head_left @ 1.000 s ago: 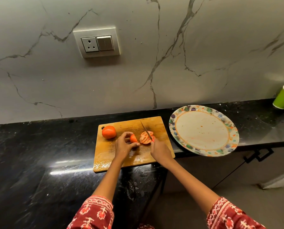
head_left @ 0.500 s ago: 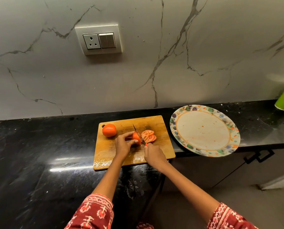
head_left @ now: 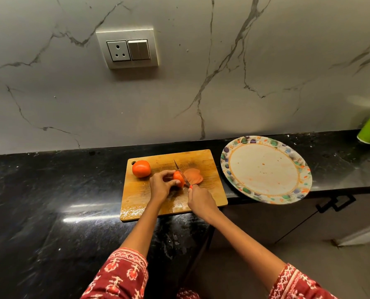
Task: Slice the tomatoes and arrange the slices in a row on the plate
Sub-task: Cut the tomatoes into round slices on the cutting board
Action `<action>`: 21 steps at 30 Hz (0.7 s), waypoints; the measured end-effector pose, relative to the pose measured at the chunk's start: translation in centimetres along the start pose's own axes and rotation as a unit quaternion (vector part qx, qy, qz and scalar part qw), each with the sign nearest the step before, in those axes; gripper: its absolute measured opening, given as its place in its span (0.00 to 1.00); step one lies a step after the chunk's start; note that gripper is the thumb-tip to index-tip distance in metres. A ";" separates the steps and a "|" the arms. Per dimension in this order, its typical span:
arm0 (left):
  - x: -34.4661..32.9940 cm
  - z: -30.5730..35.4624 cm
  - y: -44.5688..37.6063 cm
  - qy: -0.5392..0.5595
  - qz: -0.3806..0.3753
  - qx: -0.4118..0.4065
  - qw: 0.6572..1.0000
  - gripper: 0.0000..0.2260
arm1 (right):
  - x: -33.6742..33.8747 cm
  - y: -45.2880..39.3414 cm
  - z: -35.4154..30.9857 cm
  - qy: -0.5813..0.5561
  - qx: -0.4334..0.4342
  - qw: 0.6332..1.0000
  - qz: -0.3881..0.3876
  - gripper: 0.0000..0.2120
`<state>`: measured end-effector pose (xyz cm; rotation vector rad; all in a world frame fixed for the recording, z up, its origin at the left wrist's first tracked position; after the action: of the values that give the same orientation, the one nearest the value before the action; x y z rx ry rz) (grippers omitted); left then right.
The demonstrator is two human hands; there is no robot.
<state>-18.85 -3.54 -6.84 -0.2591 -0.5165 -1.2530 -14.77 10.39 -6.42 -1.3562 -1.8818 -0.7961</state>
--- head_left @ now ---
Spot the person's left hand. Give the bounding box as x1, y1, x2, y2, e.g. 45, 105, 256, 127
149, 169, 181, 205

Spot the person's right hand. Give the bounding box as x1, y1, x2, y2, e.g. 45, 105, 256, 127
187, 184, 219, 224

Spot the red handled knife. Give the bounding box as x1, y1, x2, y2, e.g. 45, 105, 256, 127
173, 159, 193, 190

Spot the floral rimmed plate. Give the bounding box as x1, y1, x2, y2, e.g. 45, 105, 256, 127
220, 135, 313, 205

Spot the person's right forearm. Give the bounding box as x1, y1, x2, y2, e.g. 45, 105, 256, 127
203, 211, 287, 291

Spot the person's left forearm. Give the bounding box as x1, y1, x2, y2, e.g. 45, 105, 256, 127
119, 199, 163, 258

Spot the wooden cutting board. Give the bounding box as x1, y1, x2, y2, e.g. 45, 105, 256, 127
120, 149, 229, 223

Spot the brown lower cabinet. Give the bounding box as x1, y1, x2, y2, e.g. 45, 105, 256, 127
209, 189, 370, 246

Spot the red patterned tunic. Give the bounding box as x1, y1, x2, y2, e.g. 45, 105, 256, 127
176, 288, 201, 299

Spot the red patterned left sleeve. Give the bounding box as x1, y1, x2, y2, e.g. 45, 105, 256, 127
80, 247, 149, 299

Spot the red patterned sleeve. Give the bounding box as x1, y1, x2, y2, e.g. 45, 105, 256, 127
80, 247, 149, 299
269, 263, 338, 299

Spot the red patterned right sleeve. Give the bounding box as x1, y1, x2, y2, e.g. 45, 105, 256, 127
269, 263, 338, 299

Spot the black cabinet handle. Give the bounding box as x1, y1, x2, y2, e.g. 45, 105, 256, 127
315, 197, 338, 214
331, 193, 357, 212

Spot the wall socket and switch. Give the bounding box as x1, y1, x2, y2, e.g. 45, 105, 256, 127
95, 27, 159, 70

